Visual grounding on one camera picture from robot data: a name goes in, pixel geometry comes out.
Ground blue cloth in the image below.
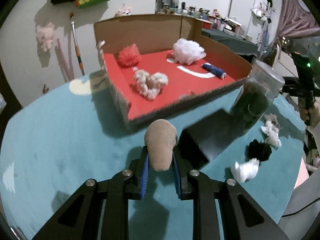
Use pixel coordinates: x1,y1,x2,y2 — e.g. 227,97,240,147
202,62,227,80

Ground pink plush toy on wall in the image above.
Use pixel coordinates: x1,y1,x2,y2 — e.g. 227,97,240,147
36,22,54,52

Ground mop handle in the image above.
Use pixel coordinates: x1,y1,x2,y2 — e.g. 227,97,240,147
69,12,85,76

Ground white bath pouf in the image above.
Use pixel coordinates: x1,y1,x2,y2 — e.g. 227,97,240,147
172,38,207,66

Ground pink plush behind box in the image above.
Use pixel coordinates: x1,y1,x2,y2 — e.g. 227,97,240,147
114,3,132,17

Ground white wardrobe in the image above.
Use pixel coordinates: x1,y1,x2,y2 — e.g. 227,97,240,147
228,0,269,45

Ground tan round powder puff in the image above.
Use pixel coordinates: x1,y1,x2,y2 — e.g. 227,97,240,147
144,119,177,172

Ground red basin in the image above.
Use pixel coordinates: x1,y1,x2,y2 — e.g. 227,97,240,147
202,21,213,29

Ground white towel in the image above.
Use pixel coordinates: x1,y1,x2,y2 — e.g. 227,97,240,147
231,158,260,183

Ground purple curtain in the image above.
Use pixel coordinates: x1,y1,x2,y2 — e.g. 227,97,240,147
273,0,319,43

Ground cardboard box red lining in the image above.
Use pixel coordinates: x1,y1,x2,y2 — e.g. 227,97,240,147
94,14,252,128

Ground cream crochet scrunchie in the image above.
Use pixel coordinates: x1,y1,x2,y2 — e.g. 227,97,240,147
134,69,169,101

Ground white fluffy bunny scrunchie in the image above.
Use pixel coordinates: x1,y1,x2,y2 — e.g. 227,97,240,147
261,114,281,148

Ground large glass jar dark contents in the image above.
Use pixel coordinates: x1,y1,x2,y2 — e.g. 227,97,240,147
231,60,285,133

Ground person right hand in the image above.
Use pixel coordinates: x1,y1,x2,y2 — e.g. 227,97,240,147
298,98,319,128

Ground coral red bath pouf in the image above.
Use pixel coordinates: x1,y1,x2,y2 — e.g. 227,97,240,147
118,43,142,68

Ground black fuzzy pompom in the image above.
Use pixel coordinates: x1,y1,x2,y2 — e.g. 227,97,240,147
247,139,272,162

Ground floral beauty cream tin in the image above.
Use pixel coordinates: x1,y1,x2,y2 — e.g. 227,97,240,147
177,109,243,169

